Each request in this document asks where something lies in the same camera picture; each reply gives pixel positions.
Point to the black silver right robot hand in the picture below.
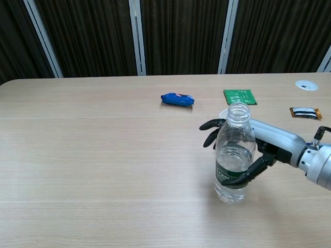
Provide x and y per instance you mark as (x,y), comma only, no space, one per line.
(279,139)

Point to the transparent plastic water bottle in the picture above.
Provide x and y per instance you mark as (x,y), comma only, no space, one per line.
(232,155)

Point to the white paper cup blue flower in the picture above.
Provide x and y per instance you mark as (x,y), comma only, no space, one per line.
(223,114)

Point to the orange black snack bar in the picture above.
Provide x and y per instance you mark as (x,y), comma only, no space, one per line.
(305,113)

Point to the green square sachet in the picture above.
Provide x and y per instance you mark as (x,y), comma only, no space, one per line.
(239,96)

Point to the black folding screen panel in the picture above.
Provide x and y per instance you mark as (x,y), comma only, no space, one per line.
(181,36)
(15,38)
(90,36)
(326,62)
(279,33)

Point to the blue snack packet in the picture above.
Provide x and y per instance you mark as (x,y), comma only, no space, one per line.
(177,100)

